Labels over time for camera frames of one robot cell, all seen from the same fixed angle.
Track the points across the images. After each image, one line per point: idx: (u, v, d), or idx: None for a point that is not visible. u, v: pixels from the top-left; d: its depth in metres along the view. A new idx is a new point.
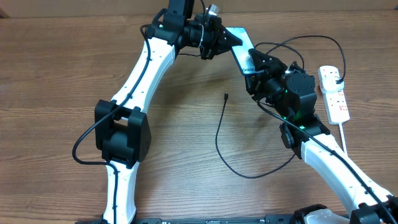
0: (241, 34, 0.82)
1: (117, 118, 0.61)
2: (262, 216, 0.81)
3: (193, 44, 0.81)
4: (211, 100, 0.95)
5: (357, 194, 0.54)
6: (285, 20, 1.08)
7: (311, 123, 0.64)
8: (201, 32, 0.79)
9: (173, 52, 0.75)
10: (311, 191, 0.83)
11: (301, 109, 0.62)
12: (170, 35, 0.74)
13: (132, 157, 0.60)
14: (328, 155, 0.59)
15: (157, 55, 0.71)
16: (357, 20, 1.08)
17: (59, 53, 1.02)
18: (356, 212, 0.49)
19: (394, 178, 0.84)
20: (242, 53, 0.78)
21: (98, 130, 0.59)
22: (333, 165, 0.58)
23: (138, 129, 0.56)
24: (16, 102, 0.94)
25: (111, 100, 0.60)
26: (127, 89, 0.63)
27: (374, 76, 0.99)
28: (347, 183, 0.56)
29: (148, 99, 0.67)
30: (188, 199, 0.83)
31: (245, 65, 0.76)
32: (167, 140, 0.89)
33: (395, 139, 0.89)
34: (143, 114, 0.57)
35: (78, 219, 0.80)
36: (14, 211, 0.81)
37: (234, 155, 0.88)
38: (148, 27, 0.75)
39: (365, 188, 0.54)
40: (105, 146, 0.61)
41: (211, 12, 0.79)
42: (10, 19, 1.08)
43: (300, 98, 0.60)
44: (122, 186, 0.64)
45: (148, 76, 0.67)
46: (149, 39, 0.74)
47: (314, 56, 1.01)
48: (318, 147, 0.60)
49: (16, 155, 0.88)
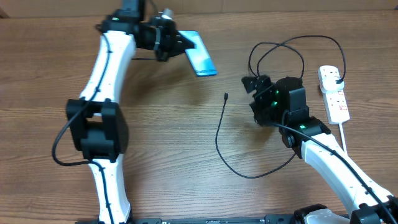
0: (194, 37, 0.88)
1: (90, 116, 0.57)
2: (262, 216, 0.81)
3: (147, 46, 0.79)
4: (211, 100, 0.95)
5: (357, 194, 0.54)
6: (285, 20, 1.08)
7: (312, 122, 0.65)
8: (156, 33, 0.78)
9: (132, 42, 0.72)
10: (311, 191, 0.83)
11: (294, 105, 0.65)
12: (125, 27, 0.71)
13: (113, 150, 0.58)
14: (328, 155, 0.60)
15: (116, 46, 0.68)
16: (357, 19, 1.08)
17: (59, 53, 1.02)
18: (356, 212, 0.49)
19: (394, 178, 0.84)
20: (195, 55, 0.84)
21: (72, 129, 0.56)
22: (333, 165, 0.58)
23: (114, 120, 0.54)
24: (16, 102, 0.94)
25: (79, 98, 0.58)
26: (94, 84, 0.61)
27: (374, 76, 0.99)
28: (347, 183, 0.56)
29: (117, 89, 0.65)
30: (187, 199, 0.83)
31: (199, 67, 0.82)
32: (167, 140, 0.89)
33: (395, 139, 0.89)
34: (115, 106, 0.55)
35: (78, 218, 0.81)
36: (14, 210, 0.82)
37: (234, 155, 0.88)
38: (102, 22, 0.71)
39: (366, 188, 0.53)
40: (83, 145, 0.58)
41: (165, 17, 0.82)
42: (10, 19, 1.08)
43: (289, 93, 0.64)
44: (111, 183, 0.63)
45: (112, 67, 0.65)
46: (106, 33, 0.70)
47: (314, 56, 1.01)
48: (318, 146, 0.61)
49: (16, 155, 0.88)
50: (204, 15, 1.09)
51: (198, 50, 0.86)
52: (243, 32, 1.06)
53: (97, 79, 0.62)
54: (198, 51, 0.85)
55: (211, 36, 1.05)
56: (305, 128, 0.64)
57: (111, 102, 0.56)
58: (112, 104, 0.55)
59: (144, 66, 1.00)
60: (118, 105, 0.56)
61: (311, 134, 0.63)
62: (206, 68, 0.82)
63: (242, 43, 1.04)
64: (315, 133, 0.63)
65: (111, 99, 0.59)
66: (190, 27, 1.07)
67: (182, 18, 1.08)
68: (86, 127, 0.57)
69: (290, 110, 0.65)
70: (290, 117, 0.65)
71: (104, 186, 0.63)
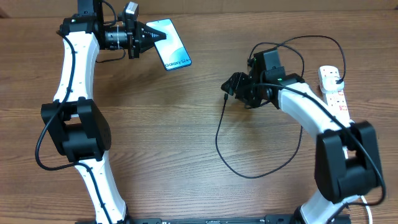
0: (165, 27, 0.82)
1: (67, 118, 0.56)
2: (262, 216, 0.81)
3: (110, 47, 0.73)
4: (211, 100, 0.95)
5: (324, 126, 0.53)
6: (285, 20, 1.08)
7: (287, 77, 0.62)
8: (116, 33, 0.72)
9: (96, 40, 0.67)
10: (311, 191, 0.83)
11: (269, 65, 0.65)
12: (85, 27, 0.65)
13: (97, 147, 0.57)
14: (300, 97, 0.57)
15: (80, 46, 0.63)
16: (357, 20, 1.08)
17: (60, 53, 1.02)
18: (321, 134, 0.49)
19: (394, 179, 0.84)
20: (164, 46, 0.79)
21: (52, 134, 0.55)
22: (305, 104, 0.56)
23: (92, 117, 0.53)
24: (16, 101, 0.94)
25: (53, 100, 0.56)
26: (65, 86, 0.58)
27: (374, 76, 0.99)
28: (316, 116, 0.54)
29: (89, 87, 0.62)
30: (188, 199, 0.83)
31: (166, 60, 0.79)
32: (166, 140, 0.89)
33: (396, 139, 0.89)
34: (90, 102, 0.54)
35: (78, 219, 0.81)
36: (15, 211, 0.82)
37: (234, 155, 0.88)
38: (60, 26, 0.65)
39: (331, 117, 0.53)
40: (66, 149, 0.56)
41: (127, 10, 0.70)
42: (10, 19, 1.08)
43: (263, 54, 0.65)
44: (102, 182, 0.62)
45: (81, 66, 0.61)
46: (66, 36, 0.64)
47: (314, 57, 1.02)
48: (291, 91, 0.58)
49: (16, 155, 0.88)
50: (204, 15, 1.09)
51: (168, 40, 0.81)
52: (242, 32, 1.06)
53: (66, 79, 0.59)
54: (168, 42, 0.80)
55: (211, 36, 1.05)
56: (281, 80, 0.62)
57: (86, 99, 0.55)
58: (87, 101, 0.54)
59: (144, 66, 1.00)
60: (92, 101, 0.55)
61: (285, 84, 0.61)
62: (178, 59, 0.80)
63: (242, 44, 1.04)
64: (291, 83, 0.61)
65: (85, 97, 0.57)
66: (190, 27, 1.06)
67: (182, 18, 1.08)
68: (66, 130, 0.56)
69: (267, 69, 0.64)
70: (268, 76, 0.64)
71: (95, 186, 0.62)
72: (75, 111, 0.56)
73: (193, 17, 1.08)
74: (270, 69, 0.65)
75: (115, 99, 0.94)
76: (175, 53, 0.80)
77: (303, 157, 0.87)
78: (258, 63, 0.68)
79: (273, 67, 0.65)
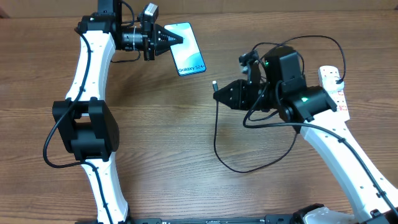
0: (183, 30, 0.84)
1: (78, 116, 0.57)
2: (262, 216, 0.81)
3: (125, 48, 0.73)
4: (212, 101, 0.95)
5: (366, 198, 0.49)
6: (285, 20, 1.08)
7: (313, 90, 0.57)
8: (132, 35, 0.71)
9: (112, 40, 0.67)
10: (311, 191, 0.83)
11: (288, 72, 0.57)
12: (102, 26, 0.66)
13: (104, 148, 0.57)
14: (336, 145, 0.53)
15: (96, 46, 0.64)
16: (357, 20, 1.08)
17: (59, 53, 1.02)
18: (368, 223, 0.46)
19: (394, 179, 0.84)
20: (181, 50, 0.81)
21: (61, 131, 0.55)
22: (341, 156, 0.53)
23: (102, 118, 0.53)
24: (15, 102, 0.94)
25: (64, 98, 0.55)
26: (78, 84, 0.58)
27: (374, 76, 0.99)
28: (359, 183, 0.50)
29: (102, 88, 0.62)
30: (187, 199, 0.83)
31: (181, 65, 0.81)
32: (167, 140, 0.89)
33: (396, 139, 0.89)
34: (101, 103, 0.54)
35: (78, 219, 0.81)
36: (14, 210, 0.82)
37: (234, 156, 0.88)
38: (78, 23, 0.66)
39: (380, 191, 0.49)
40: (74, 147, 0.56)
41: (147, 12, 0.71)
42: (10, 19, 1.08)
43: (280, 59, 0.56)
44: (106, 182, 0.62)
45: (95, 65, 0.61)
46: (84, 34, 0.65)
47: (314, 57, 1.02)
48: (323, 130, 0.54)
49: (16, 155, 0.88)
50: (204, 15, 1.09)
51: (185, 44, 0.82)
52: (243, 32, 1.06)
53: (80, 78, 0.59)
54: (185, 46, 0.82)
55: (211, 36, 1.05)
56: (308, 101, 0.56)
57: (97, 100, 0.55)
58: (98, 101, 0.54)
59: (144, 66, 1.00)
60: (104, 102, 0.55)
61: (312, 113, 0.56)
62: (193, 65, 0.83)
63: (243, 44, 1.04)
64: (319, 104, 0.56)
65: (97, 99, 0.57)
66: None
67: (182, 17, 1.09)
68: (75, 129, 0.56)
69: (284, 80, 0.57)
70: (285, 89, 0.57)
71: (100, 186, 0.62)
72: (86, 111, 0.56)
73: (193, 17, 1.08)
74: (288, 80, 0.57)
75: (116, 100, 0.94)
76: (191, 58, 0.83)
77: (303, 157, 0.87)
78: (273, 68, 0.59)
79: (292, 77, 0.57)
